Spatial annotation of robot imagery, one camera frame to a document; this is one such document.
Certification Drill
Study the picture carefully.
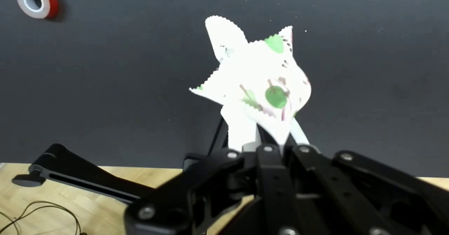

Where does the black stand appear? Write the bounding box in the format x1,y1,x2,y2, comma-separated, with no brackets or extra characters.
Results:
12,116,229,207

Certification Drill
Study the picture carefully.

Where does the white cloth with green print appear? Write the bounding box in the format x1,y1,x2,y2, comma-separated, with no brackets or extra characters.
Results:
189,15,312,152

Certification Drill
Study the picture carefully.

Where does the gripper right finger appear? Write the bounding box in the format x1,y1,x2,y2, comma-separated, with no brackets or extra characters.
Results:
284,144,449,235

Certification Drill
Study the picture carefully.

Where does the red and white tape roll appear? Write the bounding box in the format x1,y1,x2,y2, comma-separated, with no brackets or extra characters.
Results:
16,0,59,19

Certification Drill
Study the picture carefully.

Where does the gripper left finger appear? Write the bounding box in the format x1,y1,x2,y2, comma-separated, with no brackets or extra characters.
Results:
125,144,299,235

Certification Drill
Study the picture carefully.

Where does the black cable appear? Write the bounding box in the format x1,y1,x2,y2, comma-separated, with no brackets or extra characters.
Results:
0,201,88,235

